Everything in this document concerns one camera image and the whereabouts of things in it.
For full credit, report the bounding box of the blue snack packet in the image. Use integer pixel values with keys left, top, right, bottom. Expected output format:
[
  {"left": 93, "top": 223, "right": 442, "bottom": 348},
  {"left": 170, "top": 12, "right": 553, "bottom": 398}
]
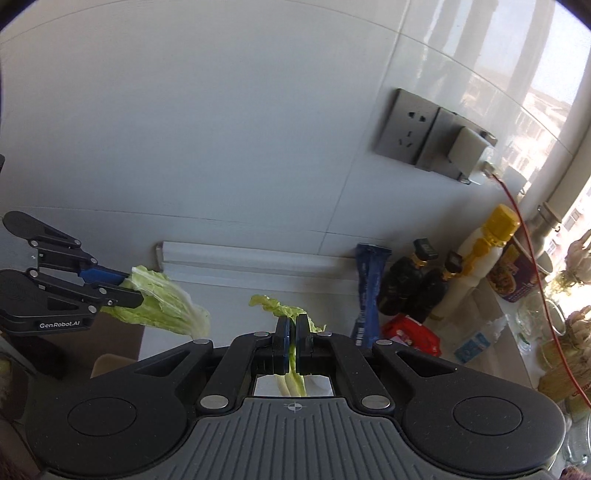
[{"left": 351, "top": 244, "right": 393, "bottom": 349}]

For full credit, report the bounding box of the white counter backsplash trim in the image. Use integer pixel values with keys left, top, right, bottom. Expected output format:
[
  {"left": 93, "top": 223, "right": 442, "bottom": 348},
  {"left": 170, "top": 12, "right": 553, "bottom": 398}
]
[{"left": 156, "top": 240, "right": 361, "bottom": 280}]

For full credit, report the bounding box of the large napa cabbage leaf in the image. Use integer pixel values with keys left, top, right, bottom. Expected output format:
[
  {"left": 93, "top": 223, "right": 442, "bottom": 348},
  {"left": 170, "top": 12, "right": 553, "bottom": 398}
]
[{"left": 99, "top": 265, "right": 211, "bottom": 337}]

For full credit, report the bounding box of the glass jar with green plant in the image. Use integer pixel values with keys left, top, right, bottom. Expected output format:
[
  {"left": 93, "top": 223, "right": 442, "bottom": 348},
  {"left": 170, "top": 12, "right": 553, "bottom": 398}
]
[{"left": 538, "top": 339, "right": 591, "bottom": 407}]

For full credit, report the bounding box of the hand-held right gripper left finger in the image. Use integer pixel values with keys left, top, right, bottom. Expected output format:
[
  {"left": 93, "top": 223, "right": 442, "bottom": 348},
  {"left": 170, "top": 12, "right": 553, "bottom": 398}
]
[{"left": 90, "top": 315, "right": 293, "bottom": 415}]

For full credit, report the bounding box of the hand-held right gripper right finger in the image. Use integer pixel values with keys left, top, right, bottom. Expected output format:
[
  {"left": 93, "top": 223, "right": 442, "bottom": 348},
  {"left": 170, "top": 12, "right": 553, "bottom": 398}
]
[{"left": 297, "top": 314, "right": 498, "bottom": 415}]

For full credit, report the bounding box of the dark bottle with black cap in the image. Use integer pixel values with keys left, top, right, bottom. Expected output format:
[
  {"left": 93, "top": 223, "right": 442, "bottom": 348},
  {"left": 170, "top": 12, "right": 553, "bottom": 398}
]
[
  {"left": 413, "top": 250, "right": 465, "bottom": 324},
  {"left": 376, "top": 237, "right": 439, "bottom": 319}
]

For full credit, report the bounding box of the clear spray bottle blue label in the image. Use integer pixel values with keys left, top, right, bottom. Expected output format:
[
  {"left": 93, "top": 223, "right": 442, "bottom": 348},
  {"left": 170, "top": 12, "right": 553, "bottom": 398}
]
[{"left": 455, "top": 316, "right": 509, "bottom": 365}]

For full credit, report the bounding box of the small napa cabbage leaf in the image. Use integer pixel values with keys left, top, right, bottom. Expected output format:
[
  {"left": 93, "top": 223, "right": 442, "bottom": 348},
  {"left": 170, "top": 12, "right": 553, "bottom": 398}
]
[{"left": 249, "top": 295, "right": 326, "bottom": 398}]

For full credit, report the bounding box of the grey wall socket with charger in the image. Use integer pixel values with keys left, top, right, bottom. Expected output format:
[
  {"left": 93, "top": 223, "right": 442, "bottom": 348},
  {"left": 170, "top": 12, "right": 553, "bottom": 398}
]
[{"left": 416, "top": 107, "right": 499, "bottom": 183}]

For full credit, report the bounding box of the red snack packet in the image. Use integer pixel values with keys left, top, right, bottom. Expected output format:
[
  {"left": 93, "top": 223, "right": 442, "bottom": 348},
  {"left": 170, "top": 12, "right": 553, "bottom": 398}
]
[{"left": 381, "top": 314, "right": 441, "bottom": 358}]

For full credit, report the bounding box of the red charging cable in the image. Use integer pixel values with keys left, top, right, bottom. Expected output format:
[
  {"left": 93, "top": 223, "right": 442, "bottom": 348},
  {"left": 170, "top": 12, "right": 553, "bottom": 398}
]
[{"left": 484, "top": 167, "right": 583, "bottom": 409}]

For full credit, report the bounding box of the purple instant noodle cup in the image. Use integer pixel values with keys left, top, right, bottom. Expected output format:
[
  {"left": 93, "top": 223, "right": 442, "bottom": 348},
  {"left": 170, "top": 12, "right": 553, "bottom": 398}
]
[{"left": 487, "top": 244, "right": 541, "bottom": 303}]

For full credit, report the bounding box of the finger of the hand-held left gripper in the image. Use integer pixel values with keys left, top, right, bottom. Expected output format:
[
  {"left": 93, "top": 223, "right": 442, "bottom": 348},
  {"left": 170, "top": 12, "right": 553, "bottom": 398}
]
[
  {"left": 28, "top": 268, "right": 145, "bottom": 320},
  {"left": 28, "top": 223, "right": 130, "bottom": 284}
]

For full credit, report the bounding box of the white bottle with yellow cap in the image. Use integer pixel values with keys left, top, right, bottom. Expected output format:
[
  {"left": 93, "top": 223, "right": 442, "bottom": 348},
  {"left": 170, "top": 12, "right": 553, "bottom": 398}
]
[{"left": 427, "top": 204, "right": 522, "bottom": 324}]

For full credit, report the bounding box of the bunch of garlic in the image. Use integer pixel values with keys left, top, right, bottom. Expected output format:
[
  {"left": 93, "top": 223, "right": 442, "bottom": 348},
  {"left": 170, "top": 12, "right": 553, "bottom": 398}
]
[{"left": 563, "top": 228, "right": 591, "bottom": 278}]

